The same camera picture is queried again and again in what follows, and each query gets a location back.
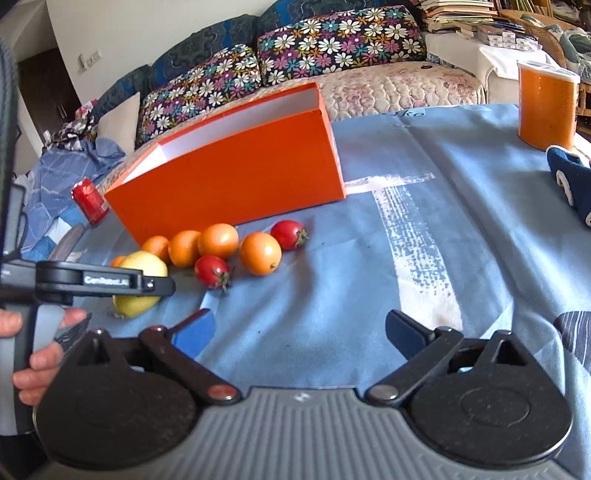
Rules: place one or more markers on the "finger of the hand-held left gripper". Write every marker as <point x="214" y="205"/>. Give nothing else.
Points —
<point x="159" y="285"/>

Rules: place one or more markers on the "white wall socket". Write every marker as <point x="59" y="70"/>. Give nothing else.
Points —
<point x="90" y="60"/>

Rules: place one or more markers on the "leaf print seat cushion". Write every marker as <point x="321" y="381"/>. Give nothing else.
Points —
<point x="577" y="46"/>

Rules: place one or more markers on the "white side table cloth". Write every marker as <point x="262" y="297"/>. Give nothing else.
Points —
<point x="494" y="69"/>

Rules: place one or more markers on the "orange jar with white lid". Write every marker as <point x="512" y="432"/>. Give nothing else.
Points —
<point x="547" y="108"/>

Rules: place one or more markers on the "row of small white boxes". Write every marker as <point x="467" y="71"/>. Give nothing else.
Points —
<point x="508" y="38"/>

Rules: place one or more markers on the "crumpled blue sheet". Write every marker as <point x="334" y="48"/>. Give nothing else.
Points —
<point x="64" y="170"/>

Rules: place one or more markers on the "orange cardboard box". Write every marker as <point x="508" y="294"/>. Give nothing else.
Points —
<point x="231" y="180"/>

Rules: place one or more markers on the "white pillow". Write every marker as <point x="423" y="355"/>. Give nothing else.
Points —
<point x="120" y="124"/>

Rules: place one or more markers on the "red cherry tomato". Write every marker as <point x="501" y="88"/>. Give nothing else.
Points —
<point x="211" y="271"/>
<point x="287" y="234"/>

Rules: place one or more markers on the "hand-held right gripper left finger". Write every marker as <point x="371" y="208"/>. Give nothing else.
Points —
<point x="196" y="334"/>

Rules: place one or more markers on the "blue patterned tablecloth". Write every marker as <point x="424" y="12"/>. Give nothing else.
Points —
<point x="346" y="286"/>

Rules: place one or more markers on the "stack of books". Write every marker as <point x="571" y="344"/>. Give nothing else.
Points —
<point x="457" y="14"/>

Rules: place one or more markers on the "floral print cushion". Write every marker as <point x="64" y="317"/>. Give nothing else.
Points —
<point x="341" y="44"/>
<point x="198" y="97"/>

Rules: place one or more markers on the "person's left hand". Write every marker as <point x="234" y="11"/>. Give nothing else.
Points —
<point x="39" y="374"/>

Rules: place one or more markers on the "dark blue patterned cushion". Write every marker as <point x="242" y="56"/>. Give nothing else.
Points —
<point x="332" y="7"/>
<point x="203" y="41"/>
<point x="120" y="90"/>

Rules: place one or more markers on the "wicker armchair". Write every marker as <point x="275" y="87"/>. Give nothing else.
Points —
<point x="545" y="41"/>

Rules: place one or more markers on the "yellow apple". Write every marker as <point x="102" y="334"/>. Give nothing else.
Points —
<point x="134" y="305"/>

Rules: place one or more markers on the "pile of patterned clothes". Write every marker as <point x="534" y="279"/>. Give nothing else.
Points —
<point x="71" y="127"/>

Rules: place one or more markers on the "red soda can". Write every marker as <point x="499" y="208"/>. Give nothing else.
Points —
<point x="90" y="203"/>

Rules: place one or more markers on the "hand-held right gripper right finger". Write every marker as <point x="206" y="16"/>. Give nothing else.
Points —
<point x="406" y="332"/>

